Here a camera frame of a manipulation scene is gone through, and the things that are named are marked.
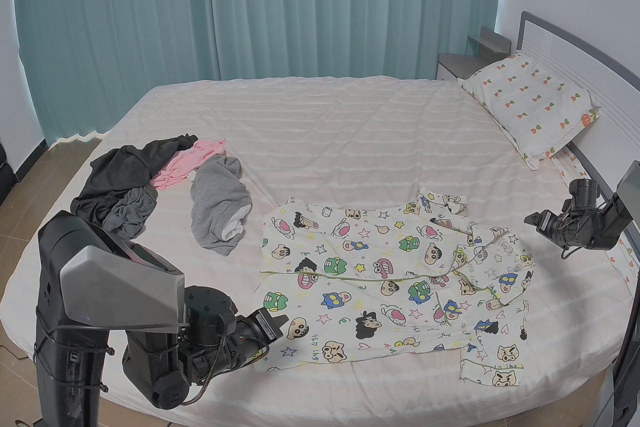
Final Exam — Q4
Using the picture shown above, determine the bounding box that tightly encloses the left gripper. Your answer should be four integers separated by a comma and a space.
240, 307, 289, 348

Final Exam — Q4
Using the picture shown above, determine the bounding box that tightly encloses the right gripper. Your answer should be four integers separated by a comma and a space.
524, 211, 568, 245

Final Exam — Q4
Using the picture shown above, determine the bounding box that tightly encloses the white printed pyjama top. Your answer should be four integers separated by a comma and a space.
252, 187, 536, 388

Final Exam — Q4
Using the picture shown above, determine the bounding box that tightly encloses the white printed pillow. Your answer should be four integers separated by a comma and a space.
457, 51, 601, 170

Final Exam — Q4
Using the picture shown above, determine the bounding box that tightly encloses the grey sweater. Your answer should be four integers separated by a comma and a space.
190, 155, 254, 257

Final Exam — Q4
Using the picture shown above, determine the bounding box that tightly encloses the grey white bedside table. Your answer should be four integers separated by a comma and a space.
437, 26, 511, 80

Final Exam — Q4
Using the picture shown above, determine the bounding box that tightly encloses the pink garment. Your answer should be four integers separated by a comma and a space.
150, 139, 228, 189

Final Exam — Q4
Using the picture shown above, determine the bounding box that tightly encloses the dark grey garment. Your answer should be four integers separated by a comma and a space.
100, 185, 159, 238

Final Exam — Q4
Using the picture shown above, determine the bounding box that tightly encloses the bed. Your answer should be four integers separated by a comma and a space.
0, 11, 640, 421

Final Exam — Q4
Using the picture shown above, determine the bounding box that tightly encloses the black garment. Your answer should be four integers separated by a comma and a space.
71, 133, 199, 232

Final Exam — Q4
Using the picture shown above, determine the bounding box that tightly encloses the black cable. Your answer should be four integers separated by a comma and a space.
34, 321, 192, 336

